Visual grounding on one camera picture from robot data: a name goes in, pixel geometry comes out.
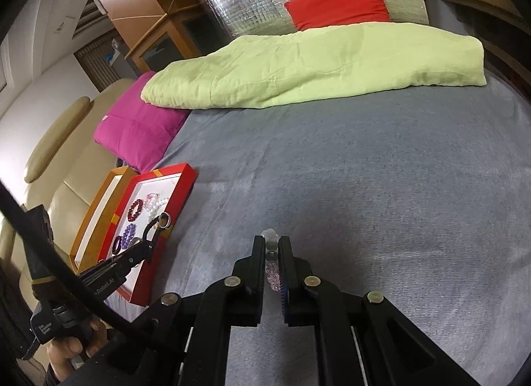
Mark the dark wooden furniture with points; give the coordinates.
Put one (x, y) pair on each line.
(489, 24)

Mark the person's left forearm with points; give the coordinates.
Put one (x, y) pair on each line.
(14, 319)

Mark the person's left hand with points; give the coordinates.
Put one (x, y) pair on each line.
(66, 348)

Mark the wooden cabinet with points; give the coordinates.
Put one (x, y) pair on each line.
(153, 0)

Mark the red pillow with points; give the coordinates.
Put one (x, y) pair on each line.
(338, 4)

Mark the light green folded quilt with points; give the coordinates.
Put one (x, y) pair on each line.
(315, 66)

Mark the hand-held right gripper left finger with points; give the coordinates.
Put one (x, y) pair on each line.
(259, 269)

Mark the brown slatted vent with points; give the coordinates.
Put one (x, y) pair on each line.
(97, 62)

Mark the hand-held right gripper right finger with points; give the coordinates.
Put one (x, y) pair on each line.
(283, 290)

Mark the orange box lid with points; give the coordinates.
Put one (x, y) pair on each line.
(95, 211)

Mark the red box with white inside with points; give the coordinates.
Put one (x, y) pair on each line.
(178, 191)

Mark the magenta pillow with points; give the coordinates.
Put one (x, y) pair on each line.
(137, 128)

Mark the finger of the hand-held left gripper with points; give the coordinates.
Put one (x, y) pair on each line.
(124, 257)

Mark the beige leather headboard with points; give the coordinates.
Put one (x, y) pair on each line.
(54, 141)

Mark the grey bed sheet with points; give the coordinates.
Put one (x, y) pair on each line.
(352, 186)

